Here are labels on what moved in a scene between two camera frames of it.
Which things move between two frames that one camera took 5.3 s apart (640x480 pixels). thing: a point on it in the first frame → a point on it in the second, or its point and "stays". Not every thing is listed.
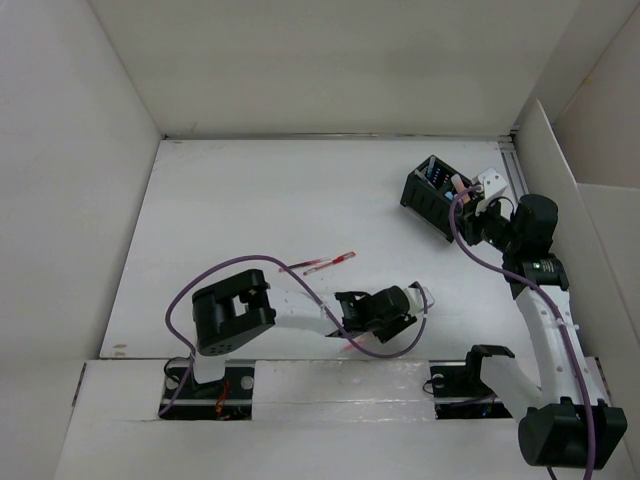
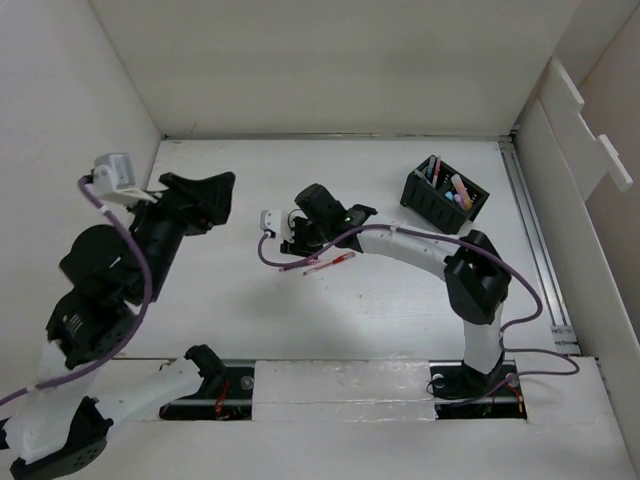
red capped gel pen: [336, 260] stays
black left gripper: [398, 323] → [217, 190]
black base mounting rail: [457, 394] stays
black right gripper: [471, 221] → [293, 244]
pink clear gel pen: [350, 346] → [437, 172]
